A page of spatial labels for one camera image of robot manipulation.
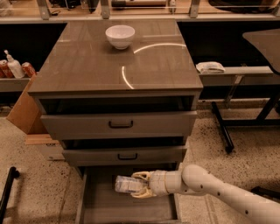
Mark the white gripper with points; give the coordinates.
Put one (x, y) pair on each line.
(157, 183)

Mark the clear plastic water bottle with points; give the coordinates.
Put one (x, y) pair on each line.
(125, 184)

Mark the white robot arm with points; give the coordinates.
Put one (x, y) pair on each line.
(195, 180)

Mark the middle grey drawer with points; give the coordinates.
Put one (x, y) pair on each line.
(125, 156)

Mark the grey drawer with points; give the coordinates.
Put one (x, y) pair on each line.
(125, 156)
(100, 204)
(131, 125)

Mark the bottom grey drawer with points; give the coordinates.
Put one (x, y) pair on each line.
(100, 204)

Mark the top grey drawer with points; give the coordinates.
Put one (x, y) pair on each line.
(131, 125)

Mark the grey drawer cabinet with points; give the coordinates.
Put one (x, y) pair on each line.
(85, 74)

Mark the white pump bottle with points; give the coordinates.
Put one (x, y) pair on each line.
(14, 66)

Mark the white cardboard box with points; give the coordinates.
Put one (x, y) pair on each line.
(49, 148)

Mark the black stand left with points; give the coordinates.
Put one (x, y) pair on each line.
(12, 174)

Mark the folded white cloth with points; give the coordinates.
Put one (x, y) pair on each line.
(210, 67)

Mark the black chair base leg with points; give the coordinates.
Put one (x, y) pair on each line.
(269, 194)

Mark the brown cardboard box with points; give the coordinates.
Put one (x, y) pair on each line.
(25, 114)

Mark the white ceramic bowl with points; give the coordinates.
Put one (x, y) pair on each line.
(120, 36)

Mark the red soda can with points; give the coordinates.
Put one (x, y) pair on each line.
(5, 69)
(28, 69)

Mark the red soda can left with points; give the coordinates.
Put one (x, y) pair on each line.
(5, 69)

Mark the dark round table top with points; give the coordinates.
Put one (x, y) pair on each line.
(267, 42)

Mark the black table leg frame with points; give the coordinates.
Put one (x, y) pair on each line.
(259, 121)

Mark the grey shelf rail right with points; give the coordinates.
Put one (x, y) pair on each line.
(243, 75)

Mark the grey shelf rail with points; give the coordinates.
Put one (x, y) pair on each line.
(13, 85)
(243, 75)

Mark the grey shelf rail left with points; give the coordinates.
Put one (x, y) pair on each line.
(13, 85)

